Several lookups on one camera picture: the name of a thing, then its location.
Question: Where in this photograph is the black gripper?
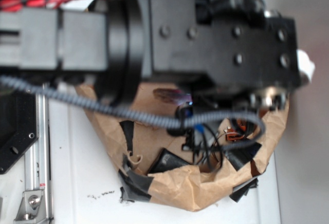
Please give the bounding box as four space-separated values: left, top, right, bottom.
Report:
149 0 301 93

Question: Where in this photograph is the brown wood chip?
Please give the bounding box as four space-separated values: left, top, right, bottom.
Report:
153 88 192 106

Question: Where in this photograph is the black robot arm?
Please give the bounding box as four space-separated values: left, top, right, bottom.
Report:
1 0 302 106

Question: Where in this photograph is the brown paper bag bin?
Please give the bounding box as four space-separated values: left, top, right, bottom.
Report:
76 81 290 212

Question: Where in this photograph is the black rectangular block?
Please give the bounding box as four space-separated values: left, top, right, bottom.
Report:
148 148 191 174

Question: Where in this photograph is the grey braided cable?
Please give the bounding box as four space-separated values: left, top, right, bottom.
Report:
0 76 267 151

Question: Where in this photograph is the metal key ring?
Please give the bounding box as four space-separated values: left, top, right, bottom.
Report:
205 136 227 171

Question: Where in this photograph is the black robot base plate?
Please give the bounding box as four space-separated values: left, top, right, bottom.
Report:
0 92 38 175

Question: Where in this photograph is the aluminium extrusion rail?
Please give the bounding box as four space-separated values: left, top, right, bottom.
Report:
25 96 53 223

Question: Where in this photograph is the metal corner bracket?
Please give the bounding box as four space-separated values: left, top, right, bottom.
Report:
13 190 47 223

